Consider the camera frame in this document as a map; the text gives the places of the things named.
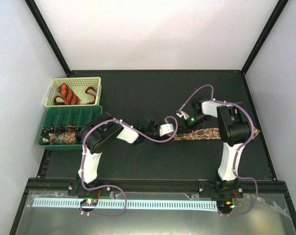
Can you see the dark floral rolled tie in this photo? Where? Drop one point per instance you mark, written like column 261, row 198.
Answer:
column 52, row 135

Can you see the left black frame post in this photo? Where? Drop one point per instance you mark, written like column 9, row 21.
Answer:
column 48, row 35

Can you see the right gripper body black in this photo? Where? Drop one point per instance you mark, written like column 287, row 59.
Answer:
column 190, row 126

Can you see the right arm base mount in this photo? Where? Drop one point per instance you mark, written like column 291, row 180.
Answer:
column 211, row 189

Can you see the right black frame post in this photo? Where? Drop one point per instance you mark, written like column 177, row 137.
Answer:
column 273, row 18

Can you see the green divided organizer tray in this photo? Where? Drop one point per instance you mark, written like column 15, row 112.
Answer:
column 62, row 116

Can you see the orange navy striped tie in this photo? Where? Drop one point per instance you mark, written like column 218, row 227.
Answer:
column 68, row 97

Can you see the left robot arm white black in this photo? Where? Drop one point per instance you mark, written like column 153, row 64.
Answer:
column 101, row 133

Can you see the cream perforated basket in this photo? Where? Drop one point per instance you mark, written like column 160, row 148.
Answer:
column 78, row 86

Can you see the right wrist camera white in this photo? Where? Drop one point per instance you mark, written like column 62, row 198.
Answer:
column 183, row 115

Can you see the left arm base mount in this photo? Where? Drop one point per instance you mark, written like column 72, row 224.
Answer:
column 91, row 190

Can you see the floral patterned tie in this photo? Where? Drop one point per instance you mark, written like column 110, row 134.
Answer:
column 201, row 134

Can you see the black aluminium front rail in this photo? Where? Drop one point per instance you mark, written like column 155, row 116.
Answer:
column 186, row 186

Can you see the black frame post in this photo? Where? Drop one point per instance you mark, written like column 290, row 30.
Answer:
column 48, row 35
column 273, row 18

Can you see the white slotted cable duct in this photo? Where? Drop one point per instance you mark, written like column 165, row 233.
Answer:
column 129, row 204

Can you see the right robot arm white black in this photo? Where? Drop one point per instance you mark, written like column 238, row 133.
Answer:
column 236, row 130

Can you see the brown patterned rolled tie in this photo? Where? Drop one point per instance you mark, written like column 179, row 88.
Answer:
column 69, row 134

